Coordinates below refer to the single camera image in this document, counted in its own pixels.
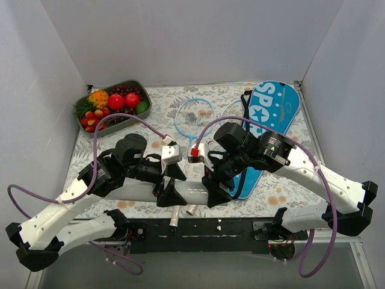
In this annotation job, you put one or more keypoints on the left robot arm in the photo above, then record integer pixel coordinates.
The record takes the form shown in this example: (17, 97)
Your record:
(42, 238)

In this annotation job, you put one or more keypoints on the white plastic shuttlecock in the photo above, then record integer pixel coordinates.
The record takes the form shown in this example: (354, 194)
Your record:
(213, 145)

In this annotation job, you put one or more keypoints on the small red yellow fruits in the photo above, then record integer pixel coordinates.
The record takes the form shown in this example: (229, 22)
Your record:
(91, 118)

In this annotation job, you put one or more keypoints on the orange flower fruit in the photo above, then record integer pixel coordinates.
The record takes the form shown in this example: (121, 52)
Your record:
(98, 99)

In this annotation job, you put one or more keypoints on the green lime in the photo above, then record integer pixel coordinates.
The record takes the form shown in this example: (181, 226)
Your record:
(142, 107)

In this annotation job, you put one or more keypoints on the blue racket bag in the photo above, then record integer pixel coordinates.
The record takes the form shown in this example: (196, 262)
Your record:
(272, 104)

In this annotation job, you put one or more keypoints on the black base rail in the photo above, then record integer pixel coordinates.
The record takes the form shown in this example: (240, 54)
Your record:
(238, 234)

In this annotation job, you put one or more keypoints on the white shuttlecock tube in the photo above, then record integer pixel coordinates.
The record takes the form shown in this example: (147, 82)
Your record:
(134, 190)

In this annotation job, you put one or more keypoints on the dark grape bunch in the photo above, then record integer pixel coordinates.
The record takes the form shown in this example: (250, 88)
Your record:
(124, 90)

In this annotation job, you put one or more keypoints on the red apple left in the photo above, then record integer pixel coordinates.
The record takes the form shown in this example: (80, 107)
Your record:
(116, 102)

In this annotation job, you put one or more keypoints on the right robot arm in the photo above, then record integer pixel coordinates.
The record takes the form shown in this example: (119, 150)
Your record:
(346, 203)

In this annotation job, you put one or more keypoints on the blue racket left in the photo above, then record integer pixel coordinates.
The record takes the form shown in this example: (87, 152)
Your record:
(191, 117)

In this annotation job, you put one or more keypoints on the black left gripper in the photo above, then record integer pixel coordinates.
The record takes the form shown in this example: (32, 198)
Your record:
(160, 181)

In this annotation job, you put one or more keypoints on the red apple right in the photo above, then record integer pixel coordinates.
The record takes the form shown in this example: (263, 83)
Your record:
(132, 100)

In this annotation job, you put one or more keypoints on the red apple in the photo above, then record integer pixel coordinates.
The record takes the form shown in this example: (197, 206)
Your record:
(132, 100)
(116, 102)

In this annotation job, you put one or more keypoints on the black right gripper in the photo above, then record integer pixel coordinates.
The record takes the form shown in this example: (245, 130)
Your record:
(211, 179)

